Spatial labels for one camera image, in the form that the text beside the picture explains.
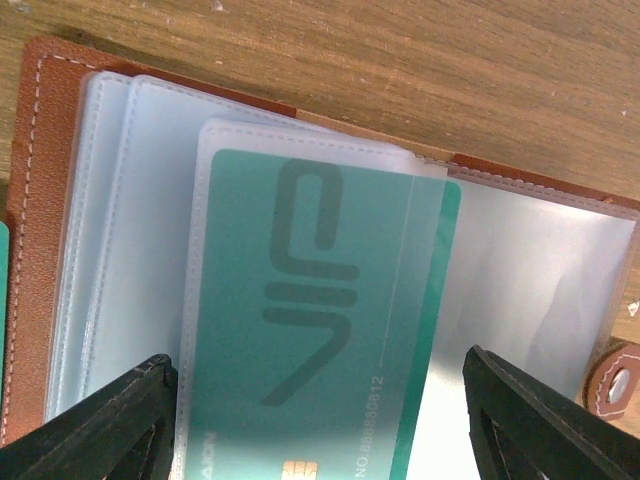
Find teal white credit card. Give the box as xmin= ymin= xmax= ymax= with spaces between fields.
xmin=182 ymin=147 xmax=461 ymax=479

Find brown leather card holder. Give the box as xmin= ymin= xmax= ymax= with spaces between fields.
xmin=0 ymin=35 xmax=640 ymax=446

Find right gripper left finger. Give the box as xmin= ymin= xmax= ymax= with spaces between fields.
xmin=1 ymin=354 xmax=178 ymax=479

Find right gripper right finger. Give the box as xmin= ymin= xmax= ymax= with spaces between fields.
xmin=463 ymin=345 xmax=639 ymax=479

